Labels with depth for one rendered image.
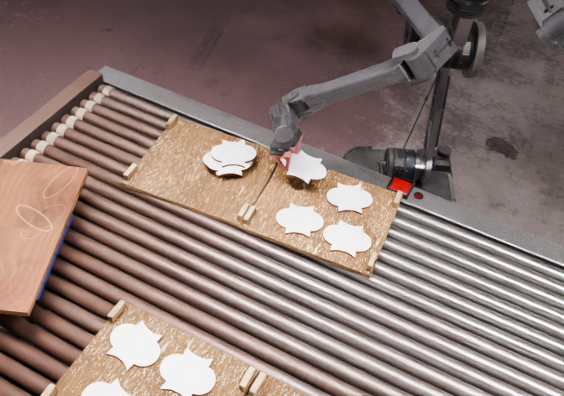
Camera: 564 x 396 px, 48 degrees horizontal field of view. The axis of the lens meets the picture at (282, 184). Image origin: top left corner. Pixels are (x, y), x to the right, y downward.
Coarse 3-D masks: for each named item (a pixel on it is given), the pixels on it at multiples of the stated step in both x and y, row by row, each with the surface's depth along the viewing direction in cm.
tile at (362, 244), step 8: (344, 224) 192; (328, 232) 189; (336, 232) 190; (344, 232) 190; (352, 232) 190; (360, 232) 190; (328, 240) 187; (336, 240) 188; (344, 240) 188; (352, 240) 188; (360, 240) 188; (368, 240) 188; (336, 248) 185; (344, 248) 186; (352, 248) 186; (360, 248) 186; (368, 248) 187; (352, 256) 184
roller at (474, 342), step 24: (48, 144) 211; (96, 168) 204; (192, 216) 194; (240, 240) 189; (288, 264) 186; (312, 264) 184; (336, 288) 182; (360, 288) 179; (408, 312) 175; (456, 336) 172; (504, 360) 168; (528, 360) 167; (552, 384) 165
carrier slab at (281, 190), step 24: (264, 192) 200; (288, 192) 201; (312, 192) 201; (384, 192) 204; (264, 216) 193; (336, 216) 195; (360, 216) 196; (384, 216) 196; (288, 240) 187; (312, 240) 188; (384, 240) 191; (336, 264) 184; (360, 264) 183
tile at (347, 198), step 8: (328, 192) 201; (336, 192) 201; (344, 192) 201; (352, 192) 201; (360, 192) 202; (328, 200) 198; (336, 200) 199; (344, 200) 199; (352, 200) 199; (360, 200) 199; (368, 200) 200; (344, 208) 196; (352, 208) 197; (360, 208) 197
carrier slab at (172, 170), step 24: (168, 144) 212; (192, 144) 213; (216, 144) 214; (144, 168) 204; (168, 168) 204; (192, 168) 205; (264, 168) 207; (144, 192) 198; (168, 192) 197; (192, 192) 198; (216, 192) 199; (240, 192) 199; (216, 216) 192
